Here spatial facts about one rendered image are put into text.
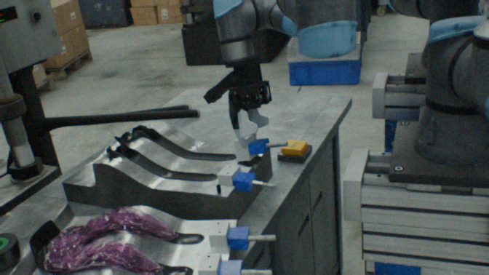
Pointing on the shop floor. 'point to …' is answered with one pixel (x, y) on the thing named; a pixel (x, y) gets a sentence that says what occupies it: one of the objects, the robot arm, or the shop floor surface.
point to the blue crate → (324, 72)
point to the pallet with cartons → (68, 40)
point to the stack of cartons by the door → (156, 12)
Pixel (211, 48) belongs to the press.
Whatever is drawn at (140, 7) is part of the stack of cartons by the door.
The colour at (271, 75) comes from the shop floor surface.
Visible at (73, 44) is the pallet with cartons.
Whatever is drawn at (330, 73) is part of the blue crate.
